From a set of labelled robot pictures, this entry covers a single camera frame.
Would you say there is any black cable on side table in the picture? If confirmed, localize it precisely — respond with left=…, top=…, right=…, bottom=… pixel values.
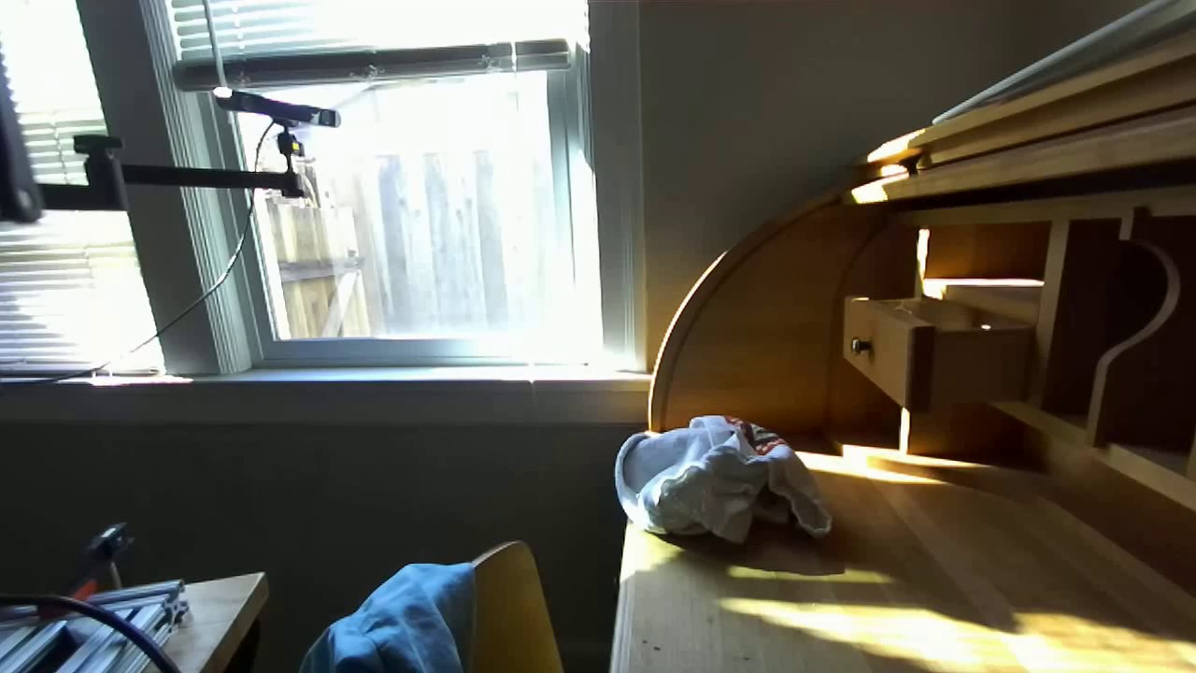
left=0, top=596, right=186, bottom=673

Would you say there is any small wooden side table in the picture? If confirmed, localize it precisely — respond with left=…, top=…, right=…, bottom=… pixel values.
left=0, top=572, right=270, bottom=673

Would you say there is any wooden roll-top desk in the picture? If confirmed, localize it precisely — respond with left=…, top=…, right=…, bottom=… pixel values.
left=610, top=0, right=1196, bottom=673

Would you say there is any light blue garment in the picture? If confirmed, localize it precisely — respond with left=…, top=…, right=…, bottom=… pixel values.
left=297, top=561, right=479, bottom=673

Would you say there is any small wooden desk drawer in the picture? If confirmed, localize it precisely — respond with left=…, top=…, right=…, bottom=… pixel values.
left=839, top=297, right=1030, bottom=410

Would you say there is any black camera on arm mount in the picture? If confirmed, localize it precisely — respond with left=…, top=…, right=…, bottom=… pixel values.
left=39, top=85, right=340, bottom=210

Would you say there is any crumpled white cloth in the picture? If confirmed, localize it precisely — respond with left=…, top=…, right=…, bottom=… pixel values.
left=614, top=415, right=833, bottom=541

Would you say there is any yellow wooden chair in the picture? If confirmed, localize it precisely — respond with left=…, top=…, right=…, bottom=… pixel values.
left=470, top=541, right=565, bottom=673

